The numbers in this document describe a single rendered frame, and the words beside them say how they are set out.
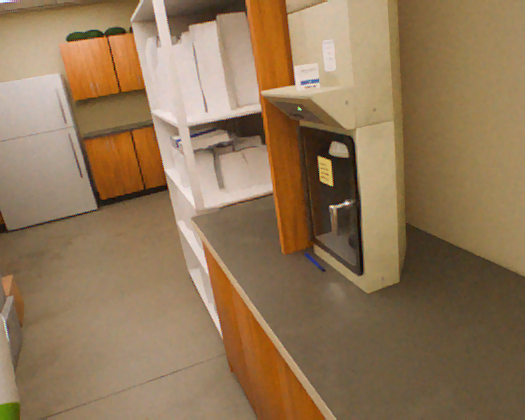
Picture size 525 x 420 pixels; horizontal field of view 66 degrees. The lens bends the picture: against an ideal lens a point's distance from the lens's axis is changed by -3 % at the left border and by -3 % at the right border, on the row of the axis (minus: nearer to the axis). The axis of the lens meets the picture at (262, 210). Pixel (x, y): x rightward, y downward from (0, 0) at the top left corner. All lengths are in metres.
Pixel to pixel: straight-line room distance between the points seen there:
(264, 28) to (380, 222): 0.66
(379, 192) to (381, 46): 0.36
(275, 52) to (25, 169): 4.87
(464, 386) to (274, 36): 1.05
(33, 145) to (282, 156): 4.74
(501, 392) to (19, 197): 5.65
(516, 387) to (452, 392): 0.12
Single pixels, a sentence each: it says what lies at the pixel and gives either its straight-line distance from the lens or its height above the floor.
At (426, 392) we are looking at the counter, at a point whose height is 0.94.
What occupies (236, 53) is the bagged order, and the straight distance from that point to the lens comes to 2.37.
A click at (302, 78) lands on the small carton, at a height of 1.54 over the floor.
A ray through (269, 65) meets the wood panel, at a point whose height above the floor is 1.58.
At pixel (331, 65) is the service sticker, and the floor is 1.56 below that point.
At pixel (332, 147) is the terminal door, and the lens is 1.15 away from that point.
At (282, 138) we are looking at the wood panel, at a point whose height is 1.35.
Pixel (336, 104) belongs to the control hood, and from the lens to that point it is 1.02.
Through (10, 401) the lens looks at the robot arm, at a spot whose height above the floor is 1.21.
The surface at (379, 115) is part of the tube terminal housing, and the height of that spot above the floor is 1.43.
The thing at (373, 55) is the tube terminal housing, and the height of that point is 1.57.
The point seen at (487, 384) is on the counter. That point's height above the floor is 0.94.
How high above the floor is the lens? 1.61
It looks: 20 degrees down
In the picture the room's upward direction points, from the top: 9 degrees counter-clockwise
